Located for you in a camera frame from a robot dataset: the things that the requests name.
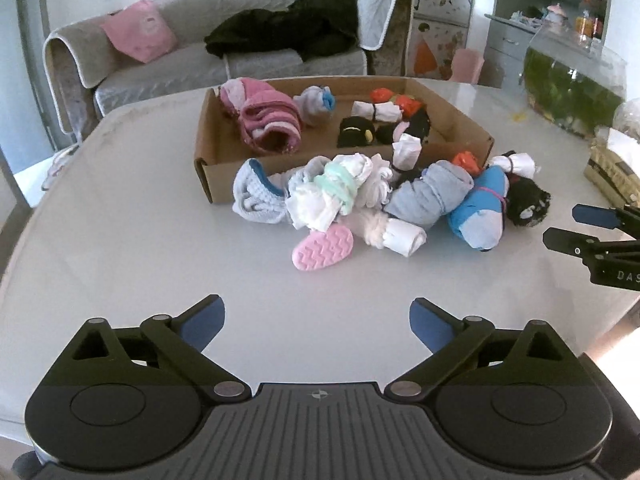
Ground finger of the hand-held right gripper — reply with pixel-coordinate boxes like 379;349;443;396
543;227;601;264
572;204;640;239

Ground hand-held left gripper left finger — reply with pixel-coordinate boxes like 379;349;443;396
47;294;252;404

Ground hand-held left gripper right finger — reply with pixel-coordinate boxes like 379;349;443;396
382;297;586;404

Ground blue sock bundle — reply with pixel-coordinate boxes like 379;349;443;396
448;166;510;252

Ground light blue knitted sock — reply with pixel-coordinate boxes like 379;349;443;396
233;158;291;224

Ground brown cardboard box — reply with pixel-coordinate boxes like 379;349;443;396
194;76;496;205

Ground white desktop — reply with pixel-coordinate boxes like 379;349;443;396
0;76;640;480

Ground gold box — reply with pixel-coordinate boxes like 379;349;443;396
584;130;640;206

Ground black sock white pattern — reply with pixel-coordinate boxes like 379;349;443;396
505;177;551;228

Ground white fuzzy rolled sock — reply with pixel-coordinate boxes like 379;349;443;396
350;210;428;258

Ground white rolled sock black band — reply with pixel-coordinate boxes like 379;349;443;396
351;101;403;123
487;151;538;179

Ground pink soled slipper sock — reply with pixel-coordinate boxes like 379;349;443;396
292;223;355;272

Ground glass fish bowl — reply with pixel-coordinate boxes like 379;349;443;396
522;22;628;139

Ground white frilly sock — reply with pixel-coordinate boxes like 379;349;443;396
360;155;397;208

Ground orange bottle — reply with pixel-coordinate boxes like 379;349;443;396
575;10;603;38

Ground pink plastic chair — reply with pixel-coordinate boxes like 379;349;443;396
452;49;486;85

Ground grey shelf cabinet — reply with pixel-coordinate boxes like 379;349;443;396
482;0;616;88

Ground black sock yellow pattern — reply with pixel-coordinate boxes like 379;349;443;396
337;116;377;148

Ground pink knitted sock bundle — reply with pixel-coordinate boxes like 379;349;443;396
218;78;304;156

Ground pink white floor mat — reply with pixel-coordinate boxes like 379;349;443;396
41;152;71;191

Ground grey white sock bundle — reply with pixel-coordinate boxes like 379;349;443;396
294;86;336;126

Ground grey sofa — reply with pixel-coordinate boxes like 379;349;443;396
44;0;416;133

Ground pink cushion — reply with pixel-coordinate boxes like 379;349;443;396
100;0;179;64

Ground white quilted cover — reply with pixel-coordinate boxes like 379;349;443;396
346;0;407;52

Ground black clothes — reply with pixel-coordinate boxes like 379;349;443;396
204;0;361;64

